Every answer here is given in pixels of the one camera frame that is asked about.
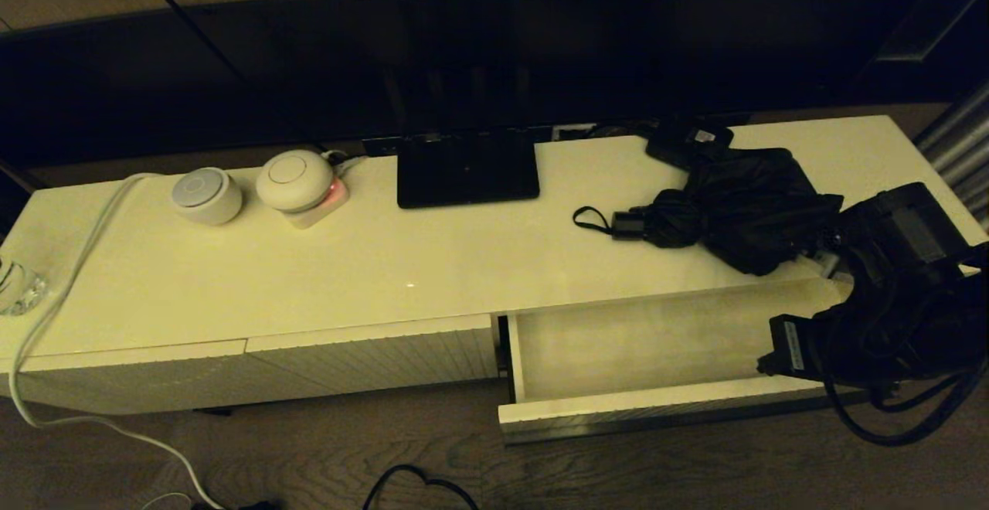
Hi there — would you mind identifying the black cable loop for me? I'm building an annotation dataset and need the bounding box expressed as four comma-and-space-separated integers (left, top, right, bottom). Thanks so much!
363, 464, 480, 510

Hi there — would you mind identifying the ribbed white cabinet front panel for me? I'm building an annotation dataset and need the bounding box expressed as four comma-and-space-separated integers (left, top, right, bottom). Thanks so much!
0, 340, 250, 417

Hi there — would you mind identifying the black umbrella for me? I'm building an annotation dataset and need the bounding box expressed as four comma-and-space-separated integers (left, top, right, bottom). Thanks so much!
572, 147, 845, 277

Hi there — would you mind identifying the dark wall frame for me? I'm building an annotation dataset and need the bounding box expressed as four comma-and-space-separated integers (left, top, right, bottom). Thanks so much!
850, 0, 989, 105

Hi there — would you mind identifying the thin white plug cable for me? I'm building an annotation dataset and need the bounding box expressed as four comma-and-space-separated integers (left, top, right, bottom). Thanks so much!
323, 151, 370, 180

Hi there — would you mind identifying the white power strip red light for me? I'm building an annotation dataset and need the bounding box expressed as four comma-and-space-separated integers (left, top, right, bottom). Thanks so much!
282, 178, 351, 231

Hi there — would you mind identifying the clear glass object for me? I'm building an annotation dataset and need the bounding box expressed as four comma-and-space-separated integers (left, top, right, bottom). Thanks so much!
0, 255, 49, 317

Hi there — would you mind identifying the small black box with label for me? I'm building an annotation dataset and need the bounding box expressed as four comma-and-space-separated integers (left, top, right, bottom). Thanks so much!
645, 118, 733, 172

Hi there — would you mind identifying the black television base plate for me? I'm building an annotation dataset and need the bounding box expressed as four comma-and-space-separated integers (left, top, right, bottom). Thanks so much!
396, 133, 540, 210

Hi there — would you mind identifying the white ribbed front drawer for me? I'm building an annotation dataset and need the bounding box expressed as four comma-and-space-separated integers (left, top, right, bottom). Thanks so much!
498, 277, 874, 445

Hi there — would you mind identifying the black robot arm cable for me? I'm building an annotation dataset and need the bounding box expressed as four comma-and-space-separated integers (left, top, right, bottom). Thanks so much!
823, 363, 989, 447

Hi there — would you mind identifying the white round dome device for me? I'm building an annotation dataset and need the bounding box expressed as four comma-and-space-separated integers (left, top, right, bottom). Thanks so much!
256, 150, 335, 214

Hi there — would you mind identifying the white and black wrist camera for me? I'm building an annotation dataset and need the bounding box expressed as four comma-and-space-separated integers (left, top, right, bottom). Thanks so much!
807, 251, 848, 281

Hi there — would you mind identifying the thick white power cable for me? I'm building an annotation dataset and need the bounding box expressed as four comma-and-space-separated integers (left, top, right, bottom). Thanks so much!
9, 173, 226, 510

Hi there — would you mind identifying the white speaker with grey top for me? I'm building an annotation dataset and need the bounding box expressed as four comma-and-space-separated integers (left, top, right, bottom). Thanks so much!
172, 168, 244, 226

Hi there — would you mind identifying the grey curtain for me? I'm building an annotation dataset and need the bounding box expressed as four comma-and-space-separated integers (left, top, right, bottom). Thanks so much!
912, 81, 989, 233

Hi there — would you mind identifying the black flat television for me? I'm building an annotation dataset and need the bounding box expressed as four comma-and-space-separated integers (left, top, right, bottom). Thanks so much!
0, 0, 940, 171

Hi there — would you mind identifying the white TV cabinet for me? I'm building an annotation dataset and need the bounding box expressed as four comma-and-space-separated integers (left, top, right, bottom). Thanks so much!
0, 114, 989, 417

